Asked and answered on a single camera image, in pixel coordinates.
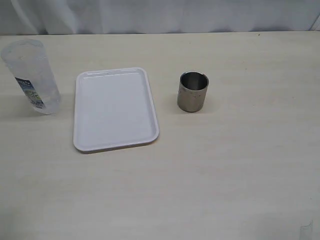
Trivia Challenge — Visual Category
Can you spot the clear plastic water bottle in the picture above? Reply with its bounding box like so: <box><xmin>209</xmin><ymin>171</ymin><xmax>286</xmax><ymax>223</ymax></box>
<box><xmin>0</xmin><ymin>39</ymin><xmax>61</xmax><ymax>115</ymax></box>

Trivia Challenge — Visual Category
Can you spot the white backdrop curtain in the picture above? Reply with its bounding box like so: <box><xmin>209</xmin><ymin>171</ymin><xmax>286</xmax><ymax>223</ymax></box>
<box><xmin>0</xmin><ymin>0</ymin><xmax>320</xmax><ymax>35</ymax></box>

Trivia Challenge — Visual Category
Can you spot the stainless steel cup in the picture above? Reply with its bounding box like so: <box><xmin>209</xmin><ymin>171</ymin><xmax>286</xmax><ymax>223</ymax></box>
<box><xmin>177</xmin><ymin>71</ymin><xmax>209</xmax><ymax>113</ymax></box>

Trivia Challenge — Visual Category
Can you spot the white rectangular plastic tray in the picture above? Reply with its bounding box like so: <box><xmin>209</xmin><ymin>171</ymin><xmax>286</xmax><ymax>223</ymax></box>
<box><xmin>73</xmin><ymin>67</ymin><xmax>160</xmax><ymax>152</ymax></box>

